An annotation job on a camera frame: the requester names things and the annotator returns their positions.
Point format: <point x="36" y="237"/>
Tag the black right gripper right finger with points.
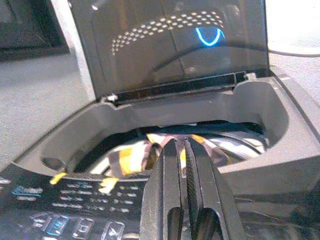
<point x="212" y="195"/>

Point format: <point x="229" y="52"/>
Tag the yellow tape piece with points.
<point x="58" y="178"/>
<point x="108" y="185"/>

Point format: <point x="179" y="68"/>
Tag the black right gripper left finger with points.
<point x="160" y="195"/>

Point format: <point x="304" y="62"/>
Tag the dark grey top-load washer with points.
<point x="262" y="120"/>

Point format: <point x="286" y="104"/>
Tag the yellow grey plaid shirt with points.
<point x="135" y="155"/>

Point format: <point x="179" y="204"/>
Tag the dark glass washer lid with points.
<point x="150" y="50"/>

